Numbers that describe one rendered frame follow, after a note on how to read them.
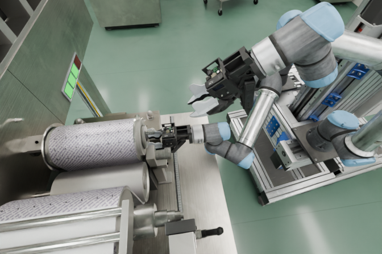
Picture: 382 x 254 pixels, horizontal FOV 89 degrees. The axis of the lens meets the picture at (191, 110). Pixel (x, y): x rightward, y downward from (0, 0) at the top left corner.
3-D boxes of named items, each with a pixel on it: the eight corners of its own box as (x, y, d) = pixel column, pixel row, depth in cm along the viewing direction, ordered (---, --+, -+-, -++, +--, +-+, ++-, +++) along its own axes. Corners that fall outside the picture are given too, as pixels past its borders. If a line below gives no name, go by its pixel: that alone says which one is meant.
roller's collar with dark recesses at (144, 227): (158, 237, 42) (153, 236, 37) (129, 242, 42) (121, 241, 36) (157, 205, 46) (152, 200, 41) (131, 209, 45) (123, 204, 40)
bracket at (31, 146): (45, 151, 57) (41, 148, 55) (25, 154, 56) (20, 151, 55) (50, 136, 60) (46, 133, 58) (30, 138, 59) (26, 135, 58)
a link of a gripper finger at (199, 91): (177, 87, 53) (204, 73, 48) (190, 96, 57) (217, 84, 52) (177, 97, 52) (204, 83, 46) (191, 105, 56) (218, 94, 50)
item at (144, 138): (148, 152, 63) (144, 141, 57) (142, 153, 63) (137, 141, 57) (148, 132, 68) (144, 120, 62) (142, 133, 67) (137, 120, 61)
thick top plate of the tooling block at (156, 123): (161, 145, 91) (160, 138, 86) (73, 155, 88) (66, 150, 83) (160, 116, 100) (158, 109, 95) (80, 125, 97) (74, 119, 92)
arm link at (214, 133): (229, 144, 81) (232, 134, 74) (203, 146, 80) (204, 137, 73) (224, 127, 86) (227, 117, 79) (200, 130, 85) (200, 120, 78)
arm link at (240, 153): (287, 80, 96) (246, 171, 87) (266, 72, 99) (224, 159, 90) (295, 68, 85) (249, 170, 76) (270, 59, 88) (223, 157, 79)
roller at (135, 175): (149, 204, 63) (141, 197, 53) (67, 216, 61) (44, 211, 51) (149, 169, 70) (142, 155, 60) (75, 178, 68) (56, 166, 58)
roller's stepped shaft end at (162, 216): (184, 224, 42) (183, 223, 40) (157, 228, 42) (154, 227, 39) (182, 208, 44) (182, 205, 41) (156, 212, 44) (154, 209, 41)
